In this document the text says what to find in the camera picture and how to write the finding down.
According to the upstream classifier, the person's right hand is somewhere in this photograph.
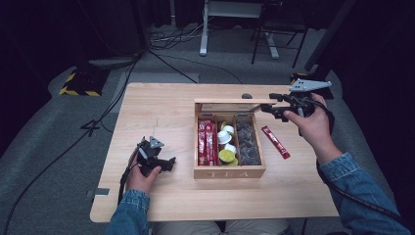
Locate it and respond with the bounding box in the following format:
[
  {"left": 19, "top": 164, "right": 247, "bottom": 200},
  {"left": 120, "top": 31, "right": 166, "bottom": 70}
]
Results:
[{"left": 283, "top": 93, "right": 342, "bottom": 164}]

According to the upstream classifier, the slanted black stand pole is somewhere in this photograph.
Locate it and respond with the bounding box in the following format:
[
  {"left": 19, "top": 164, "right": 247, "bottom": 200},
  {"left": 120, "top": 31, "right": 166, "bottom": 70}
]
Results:
[{"left": 304, "top": 0, "right": 356, "bottom": 81}]

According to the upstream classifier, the hand-held gripper cable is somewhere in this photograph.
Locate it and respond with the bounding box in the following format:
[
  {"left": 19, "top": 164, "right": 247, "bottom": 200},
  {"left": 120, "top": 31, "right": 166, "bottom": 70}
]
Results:
[
  {"left": 311, "top": 98, "right": 403, "bottom": 220},
  {"left": 116, "top": 148, "right": 141, "bottom": 205}
]

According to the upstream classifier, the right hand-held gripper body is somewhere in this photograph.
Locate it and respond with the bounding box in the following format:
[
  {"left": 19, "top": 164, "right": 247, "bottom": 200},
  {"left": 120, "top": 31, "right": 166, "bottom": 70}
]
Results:
[{"left": 287, "top": 78, "right": 333, "bottom": 118}]

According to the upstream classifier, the person's left hand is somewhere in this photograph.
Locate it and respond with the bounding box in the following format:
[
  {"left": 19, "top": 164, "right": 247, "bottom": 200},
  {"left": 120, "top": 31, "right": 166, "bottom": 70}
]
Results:
[{"left": 126, "top": 153, "right": 162, "bottom": 194}]

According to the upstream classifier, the right hand-held gripper cable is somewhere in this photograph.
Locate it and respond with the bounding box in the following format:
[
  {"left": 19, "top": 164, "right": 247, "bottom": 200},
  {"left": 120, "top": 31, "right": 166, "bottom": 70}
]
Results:
[{"left": 311, "top": 98, "right": 403, "bottom": 220}]

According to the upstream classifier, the tangle of floor cables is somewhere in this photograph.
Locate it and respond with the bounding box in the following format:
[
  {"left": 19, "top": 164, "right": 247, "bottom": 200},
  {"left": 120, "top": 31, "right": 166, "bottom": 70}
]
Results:
[{"left": 148, "top": 23, "right": 209, "bottom": 51}]

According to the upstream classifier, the thin black floor cable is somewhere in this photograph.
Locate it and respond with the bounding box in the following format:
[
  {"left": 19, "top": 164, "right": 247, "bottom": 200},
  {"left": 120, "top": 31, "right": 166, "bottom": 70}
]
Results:
[{"left": 148, "top": 48, "right": 244, "bottom": 85}]

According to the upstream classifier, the pile of dark tea packets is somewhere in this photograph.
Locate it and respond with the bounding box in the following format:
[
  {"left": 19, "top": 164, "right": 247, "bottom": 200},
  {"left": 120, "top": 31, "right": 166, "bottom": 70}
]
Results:
[{"left": 235, "top": 118, "right": 262, "bottom": 165}]

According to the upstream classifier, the bundle of red sachets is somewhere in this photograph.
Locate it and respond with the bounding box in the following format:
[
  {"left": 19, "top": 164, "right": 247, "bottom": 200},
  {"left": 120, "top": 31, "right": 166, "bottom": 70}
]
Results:
[{"left": 198, "top": 117, "right": 219, "bottom": 166}]

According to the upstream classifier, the grey tape strip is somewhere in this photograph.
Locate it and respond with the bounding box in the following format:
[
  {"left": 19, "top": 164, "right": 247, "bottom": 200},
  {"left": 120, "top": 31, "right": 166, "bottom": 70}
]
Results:
[{"left": 86, "top": 187, "right": 111, "bottom": 199}]

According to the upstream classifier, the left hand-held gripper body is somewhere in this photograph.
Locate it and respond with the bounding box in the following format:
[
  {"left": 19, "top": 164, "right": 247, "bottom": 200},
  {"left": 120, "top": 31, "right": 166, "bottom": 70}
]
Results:
[{"left": 136, "top": 135, "right": 165, "bottom": 177}]

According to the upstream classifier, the long black floor cable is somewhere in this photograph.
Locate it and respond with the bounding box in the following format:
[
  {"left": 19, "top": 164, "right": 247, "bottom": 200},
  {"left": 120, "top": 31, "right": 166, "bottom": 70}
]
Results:
[{"left": 0, "top": 53, "right": 145, "bottom": 235}]

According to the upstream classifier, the person's right leg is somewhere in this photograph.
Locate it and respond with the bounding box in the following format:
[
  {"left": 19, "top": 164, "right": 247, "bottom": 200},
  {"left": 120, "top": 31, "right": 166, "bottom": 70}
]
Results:
[{"left": 226, "top": 218, "right": 292, "bottom": 235}]

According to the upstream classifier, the white desk frame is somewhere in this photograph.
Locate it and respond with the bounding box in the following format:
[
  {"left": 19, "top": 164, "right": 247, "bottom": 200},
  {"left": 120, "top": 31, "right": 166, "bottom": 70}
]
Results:
[{"left": 199, "top": 0, "right": 280, "bottom": 60}]

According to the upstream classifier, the large white capsule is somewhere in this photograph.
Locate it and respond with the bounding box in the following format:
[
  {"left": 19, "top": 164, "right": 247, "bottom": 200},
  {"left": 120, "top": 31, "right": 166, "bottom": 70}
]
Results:
[{"left": 217, "top": 130, "right": 233, "bottom": 145}]

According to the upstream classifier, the person's leg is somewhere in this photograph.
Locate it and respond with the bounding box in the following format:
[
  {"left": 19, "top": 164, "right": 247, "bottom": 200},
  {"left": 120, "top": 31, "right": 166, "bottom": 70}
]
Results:
[
  {"left": 152, "top": 220, "right": 226, "bottom": 235},
  {"left": 226, "top": 218, "right": 292, "bottom": 235}
]

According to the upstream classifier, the black metal chair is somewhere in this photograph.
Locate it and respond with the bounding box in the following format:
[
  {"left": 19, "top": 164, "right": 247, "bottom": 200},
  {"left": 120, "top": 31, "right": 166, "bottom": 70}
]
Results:
[{"left": 251, "top": 0, "right": 309, "bottom": 69}]

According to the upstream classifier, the left hand-held gripper cable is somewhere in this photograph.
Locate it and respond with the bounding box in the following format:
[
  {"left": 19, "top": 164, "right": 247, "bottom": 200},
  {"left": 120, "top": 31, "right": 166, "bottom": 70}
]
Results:
[{"left": 116, "top": 148, "right": 141, "bottom": 205}]

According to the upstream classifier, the red stick sachet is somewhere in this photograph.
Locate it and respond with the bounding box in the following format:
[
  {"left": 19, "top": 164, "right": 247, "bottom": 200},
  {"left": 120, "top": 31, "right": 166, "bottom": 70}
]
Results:
[{"left": 260, "top": 125, "right": 292, "bottom": 161}]

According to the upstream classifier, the wooden tea box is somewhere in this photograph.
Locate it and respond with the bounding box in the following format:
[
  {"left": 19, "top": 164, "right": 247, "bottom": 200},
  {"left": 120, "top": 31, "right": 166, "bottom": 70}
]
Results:
[{"left": 193, "top": 98, "right": 278, "bottom": 180}]

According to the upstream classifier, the person's left leg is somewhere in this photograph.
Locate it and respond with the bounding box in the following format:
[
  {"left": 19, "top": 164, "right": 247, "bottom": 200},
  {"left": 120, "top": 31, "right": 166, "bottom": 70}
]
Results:
[{"left": 152, "top": 220, "right": 226, "bottom": 235}]

